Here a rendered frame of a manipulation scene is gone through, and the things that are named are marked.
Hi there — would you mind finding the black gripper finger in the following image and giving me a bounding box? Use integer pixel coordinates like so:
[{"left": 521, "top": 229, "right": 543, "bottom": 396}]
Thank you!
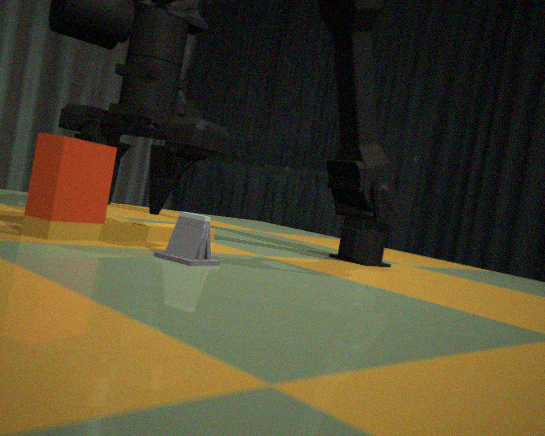
[
  {"left": 148, "top": 144, "right": 207, "bottom": 215},
  {"left": 75, "top": 133, "right": 131, "bottom": 204}
]

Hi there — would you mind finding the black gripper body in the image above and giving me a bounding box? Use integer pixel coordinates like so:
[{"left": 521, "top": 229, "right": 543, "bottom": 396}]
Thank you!
[{"left": 58, "top": 55, "right": 230, "bottom": 155}]

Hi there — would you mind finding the orange block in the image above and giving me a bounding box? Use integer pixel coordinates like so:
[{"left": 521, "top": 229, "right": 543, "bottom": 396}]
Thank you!
[{"left": 22, "top": 132, "right": 176, "bottom": 242}]

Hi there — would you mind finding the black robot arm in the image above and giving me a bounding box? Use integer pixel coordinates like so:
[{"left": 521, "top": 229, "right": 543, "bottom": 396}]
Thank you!
[{"left": 49, "top": 0, "right": 406, "bottom": 267}]

